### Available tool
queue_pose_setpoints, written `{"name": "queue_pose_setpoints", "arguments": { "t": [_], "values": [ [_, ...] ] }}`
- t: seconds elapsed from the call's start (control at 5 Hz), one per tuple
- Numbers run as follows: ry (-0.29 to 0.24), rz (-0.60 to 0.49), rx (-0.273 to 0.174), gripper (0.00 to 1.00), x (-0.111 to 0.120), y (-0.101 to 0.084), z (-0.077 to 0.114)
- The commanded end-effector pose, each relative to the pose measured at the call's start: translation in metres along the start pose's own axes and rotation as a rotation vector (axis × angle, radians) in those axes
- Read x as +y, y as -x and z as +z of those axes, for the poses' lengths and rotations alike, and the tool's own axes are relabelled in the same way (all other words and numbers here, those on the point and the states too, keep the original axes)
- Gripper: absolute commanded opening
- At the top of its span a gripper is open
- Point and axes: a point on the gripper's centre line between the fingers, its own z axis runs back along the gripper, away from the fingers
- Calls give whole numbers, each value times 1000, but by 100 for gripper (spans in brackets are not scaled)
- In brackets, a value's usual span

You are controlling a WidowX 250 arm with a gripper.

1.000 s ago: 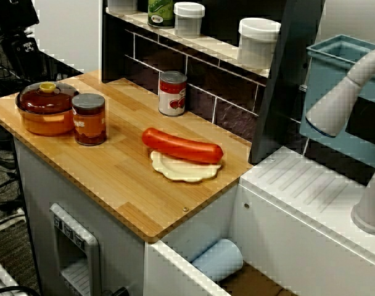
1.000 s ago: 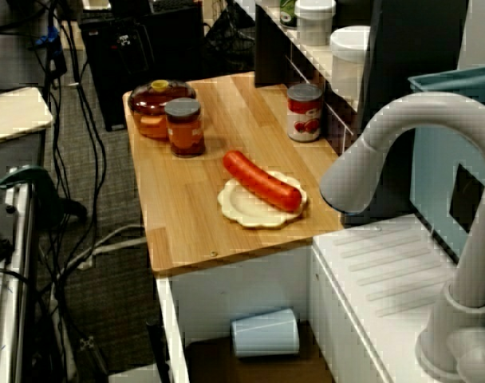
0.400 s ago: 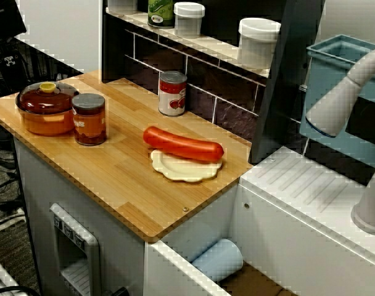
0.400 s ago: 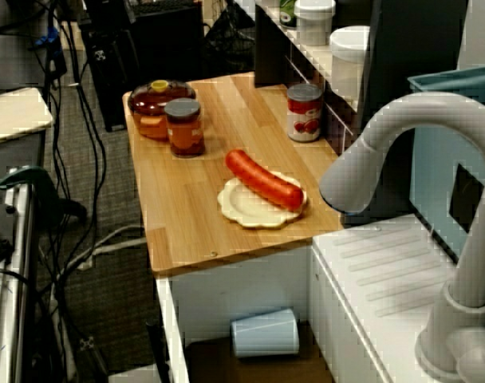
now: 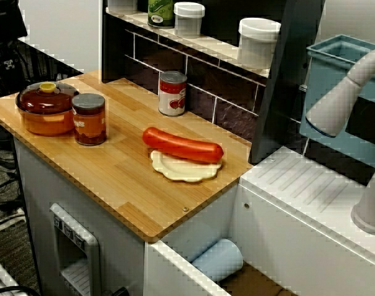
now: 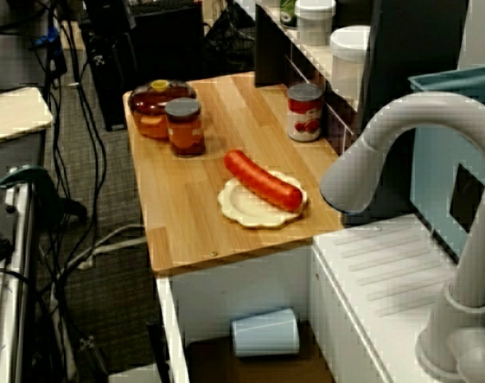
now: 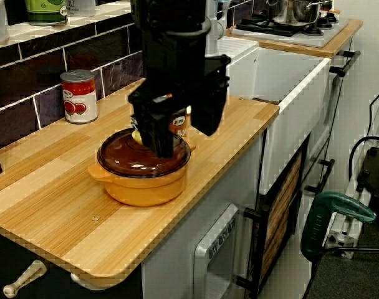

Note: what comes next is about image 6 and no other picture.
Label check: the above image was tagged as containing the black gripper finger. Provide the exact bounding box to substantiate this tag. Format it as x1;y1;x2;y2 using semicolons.
114;38;127;81
86;44;116;88

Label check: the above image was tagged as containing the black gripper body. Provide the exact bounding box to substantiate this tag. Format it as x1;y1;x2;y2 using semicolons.
82;0;138;48

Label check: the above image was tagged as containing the brown lid yellow knob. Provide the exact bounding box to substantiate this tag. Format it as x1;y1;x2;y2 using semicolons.
128;79;198;117

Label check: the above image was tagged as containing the orange toy pot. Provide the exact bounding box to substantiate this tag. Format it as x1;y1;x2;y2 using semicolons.
129;91;175;141

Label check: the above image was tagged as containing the orange sauce jar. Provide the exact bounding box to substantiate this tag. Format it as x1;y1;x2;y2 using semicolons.
164;97;207;158

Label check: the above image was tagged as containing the red toy sausage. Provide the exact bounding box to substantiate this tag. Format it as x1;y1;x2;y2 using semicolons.
223;149;304;211

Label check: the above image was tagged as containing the black computer case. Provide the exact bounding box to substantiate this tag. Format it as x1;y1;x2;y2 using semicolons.
77;3;206;133

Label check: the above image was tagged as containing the blue connector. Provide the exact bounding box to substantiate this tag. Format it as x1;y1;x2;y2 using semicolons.
34;26;62;48

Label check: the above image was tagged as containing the cream board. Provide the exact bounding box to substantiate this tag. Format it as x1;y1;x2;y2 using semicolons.
0;86;55;148

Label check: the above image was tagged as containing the green clamp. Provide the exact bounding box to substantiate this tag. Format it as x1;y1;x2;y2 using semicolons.
0;164;89;225

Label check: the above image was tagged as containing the green labelled can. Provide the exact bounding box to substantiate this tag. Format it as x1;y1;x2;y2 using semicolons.
278;0;300;30

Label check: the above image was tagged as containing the white tiled ledge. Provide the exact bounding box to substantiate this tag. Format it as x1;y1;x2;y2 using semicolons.
254;0;367;119

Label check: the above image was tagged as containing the cream scalloped plate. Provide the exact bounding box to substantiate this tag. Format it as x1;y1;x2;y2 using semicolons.
217;170;309;230

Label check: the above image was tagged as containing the red tomato can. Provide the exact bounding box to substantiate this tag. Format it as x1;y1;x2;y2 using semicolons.
286;82;324;144

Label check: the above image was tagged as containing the small white lidded jar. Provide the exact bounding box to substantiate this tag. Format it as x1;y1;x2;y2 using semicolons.
293;0;337;48

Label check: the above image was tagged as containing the large white lidded jar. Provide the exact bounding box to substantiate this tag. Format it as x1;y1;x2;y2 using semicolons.
329;25;372;101

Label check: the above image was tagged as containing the black metal bar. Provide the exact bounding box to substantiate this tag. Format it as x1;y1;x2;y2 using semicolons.
145;318;172;383

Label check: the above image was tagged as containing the light blue plastic cup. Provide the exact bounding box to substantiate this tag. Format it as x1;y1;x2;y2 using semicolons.
229;306;301;359

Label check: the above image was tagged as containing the grey toy faucet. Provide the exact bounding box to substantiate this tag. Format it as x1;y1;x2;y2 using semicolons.
318;91;485;383

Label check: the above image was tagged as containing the teal plastic bin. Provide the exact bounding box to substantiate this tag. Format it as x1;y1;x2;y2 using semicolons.
407;63;485;260

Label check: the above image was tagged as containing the white toy sink unit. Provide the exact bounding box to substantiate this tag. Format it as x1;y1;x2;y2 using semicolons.
155;213;485;383

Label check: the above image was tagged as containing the black wire mesh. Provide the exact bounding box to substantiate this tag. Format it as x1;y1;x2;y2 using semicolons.
204;2;256;73

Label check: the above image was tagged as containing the dark grey upright post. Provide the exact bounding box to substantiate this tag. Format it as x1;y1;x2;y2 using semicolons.
253;2;294;88
344;0;470;219

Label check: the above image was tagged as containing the grey floor cable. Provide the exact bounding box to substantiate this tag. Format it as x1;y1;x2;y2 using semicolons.
57;224;148;280

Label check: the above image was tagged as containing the aluminium frame profile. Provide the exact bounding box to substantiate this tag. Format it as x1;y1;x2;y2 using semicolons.
0;171;40;383

